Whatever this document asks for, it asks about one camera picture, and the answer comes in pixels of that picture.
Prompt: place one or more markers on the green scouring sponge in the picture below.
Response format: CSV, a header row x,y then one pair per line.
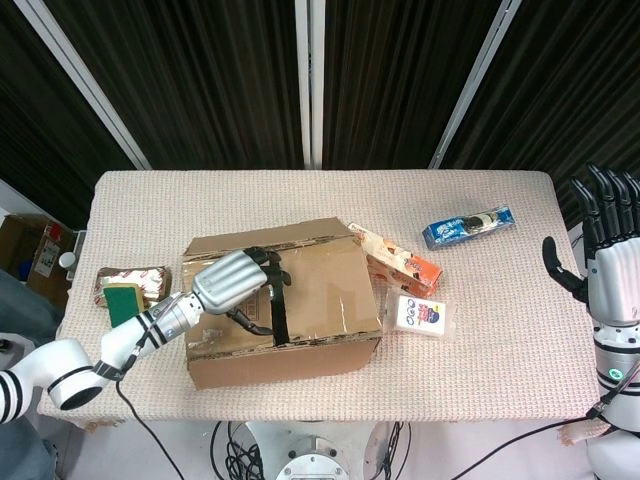
x,y
122,302

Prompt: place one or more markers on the blue cookie pack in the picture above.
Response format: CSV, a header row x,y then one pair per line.
x,y
465,227

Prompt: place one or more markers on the beige woven tablecloth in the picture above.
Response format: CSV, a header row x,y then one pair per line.
x,y
450,380

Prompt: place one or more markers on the white metal frame post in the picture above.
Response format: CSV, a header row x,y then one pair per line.
x,y
475,85
310,85
85,85

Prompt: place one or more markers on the brown red snack packet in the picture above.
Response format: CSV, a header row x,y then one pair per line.
x,y
150,280

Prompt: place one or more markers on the black pleated curtain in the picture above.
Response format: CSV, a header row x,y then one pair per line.
x,y
210,75

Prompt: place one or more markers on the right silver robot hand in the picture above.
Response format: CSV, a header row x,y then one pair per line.
x,y
617,280

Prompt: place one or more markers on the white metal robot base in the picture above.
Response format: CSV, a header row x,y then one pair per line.
x,y
312,450

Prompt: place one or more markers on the small cardboard box with label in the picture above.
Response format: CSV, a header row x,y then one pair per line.
x,y
30,250

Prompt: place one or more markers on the orange snack box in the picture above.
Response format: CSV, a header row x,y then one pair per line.
x,y
405,267

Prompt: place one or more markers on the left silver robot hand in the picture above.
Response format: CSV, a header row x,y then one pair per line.
x,y
225,282

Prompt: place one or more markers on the brown cardboard box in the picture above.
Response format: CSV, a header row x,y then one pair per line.
x,y
320,300

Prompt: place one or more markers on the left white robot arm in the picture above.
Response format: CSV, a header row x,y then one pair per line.
x,y
125,335

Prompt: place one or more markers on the white sponge in plastic wrap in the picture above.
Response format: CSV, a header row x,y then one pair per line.
x,y
420,315

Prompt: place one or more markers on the grey bracket with round knob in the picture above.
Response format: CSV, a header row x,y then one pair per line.
x,y
70,257

